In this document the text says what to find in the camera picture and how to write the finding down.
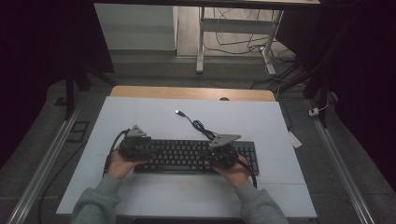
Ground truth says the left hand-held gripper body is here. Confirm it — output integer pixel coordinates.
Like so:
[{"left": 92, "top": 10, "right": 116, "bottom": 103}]
[{"left": 118, "top": 124, "right": 154, "bottom": 162}]

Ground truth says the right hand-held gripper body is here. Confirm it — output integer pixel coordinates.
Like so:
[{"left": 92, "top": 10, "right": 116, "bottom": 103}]
[{"left": 205, "top": 133, "right": 243, "bottom": 171}]

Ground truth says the black keyboard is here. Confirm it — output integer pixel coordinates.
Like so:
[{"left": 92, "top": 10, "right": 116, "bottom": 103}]
[{"left": 134, "top": 138, "right": 260, "bottom": 175}]

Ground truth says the person's right hand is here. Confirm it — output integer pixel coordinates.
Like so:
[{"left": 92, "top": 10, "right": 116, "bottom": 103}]
[{"left": 214, "top": 154, "right": 250, "bottom": 189}]

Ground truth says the person's left hand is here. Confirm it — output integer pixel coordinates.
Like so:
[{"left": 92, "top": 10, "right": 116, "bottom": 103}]
[{"left": 106, "top": 148, "right": 149, "bottom": 181}]

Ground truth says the white board mat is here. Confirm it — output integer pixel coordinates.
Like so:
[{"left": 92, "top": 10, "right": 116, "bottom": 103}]
[{"left": 55, "top": 95, "right": 318, "bottom": 218}]

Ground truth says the white paper tag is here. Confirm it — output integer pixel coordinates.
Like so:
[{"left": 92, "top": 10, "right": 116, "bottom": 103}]
[{"left": 288, "top": 131, "right": 304, "bottom": 149}]

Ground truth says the black tripod stand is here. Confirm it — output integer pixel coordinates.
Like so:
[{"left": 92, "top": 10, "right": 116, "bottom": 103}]
[
  {"left": 279, "top": 12, "right": 359, "bottom": 129},
  {"left": 55, "top": 60, "right": 118, "bottom": 121}
]

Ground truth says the white cabinet panel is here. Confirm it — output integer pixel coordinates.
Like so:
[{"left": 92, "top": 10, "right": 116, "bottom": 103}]
[{"left": 93, "top": 3, "right": 179, "bottom": 51}]

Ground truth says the left hand-held gripper black cable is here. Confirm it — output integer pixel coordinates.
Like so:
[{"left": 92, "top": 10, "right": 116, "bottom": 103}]
[{"left": 102, "top": 128, "right": 131, "bottom": 178}]

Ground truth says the hand-held gripper black cable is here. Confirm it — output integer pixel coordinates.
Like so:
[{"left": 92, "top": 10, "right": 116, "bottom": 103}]
[
  {"left": 102, "top": 128, "right": 131, "bottom": 178},
  {"left": 235, "top": 153, "right": 259, "bottom": 189}
]

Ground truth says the black keyboard cable with plug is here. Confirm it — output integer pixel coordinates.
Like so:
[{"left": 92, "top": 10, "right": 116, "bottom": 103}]
[{"left": 175, "top": 109, "right": 233, "bottom": 142}]

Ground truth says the right hand-held gripper black cable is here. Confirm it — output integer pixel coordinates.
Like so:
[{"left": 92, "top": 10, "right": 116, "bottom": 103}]
[{"left": 235, "top": 153, "right": 259, "bottom": 189}]

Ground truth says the black floor frame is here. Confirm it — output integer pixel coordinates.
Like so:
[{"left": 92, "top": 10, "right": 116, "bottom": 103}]
[{"left": 66, "top": 120, "right": 91, "bottom": 144}]

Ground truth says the black floor cable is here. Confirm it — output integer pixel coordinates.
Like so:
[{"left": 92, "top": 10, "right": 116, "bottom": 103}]
[{"left": 36, "top": 141, "right": 92, "bottom": 224}]

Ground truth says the aluminium floor rail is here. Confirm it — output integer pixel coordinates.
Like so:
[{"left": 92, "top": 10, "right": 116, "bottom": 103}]
[
  {"left": 5, "top": 104, "right": 82, "bottom": 224},
  {"left": 306, "top": 99, "right": 376, "bottom": 224}
]

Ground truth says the tangle of floor cables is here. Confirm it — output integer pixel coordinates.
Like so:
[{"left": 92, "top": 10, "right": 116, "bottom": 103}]
[{"left": 204, "top": 7, "right": 312, "bottom": 94}]

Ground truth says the white desk frame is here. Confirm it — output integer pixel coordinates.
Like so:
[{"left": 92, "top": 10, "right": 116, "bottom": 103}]
[{"left": 195, "top": 6, "right": 285, "bottom": 76}]

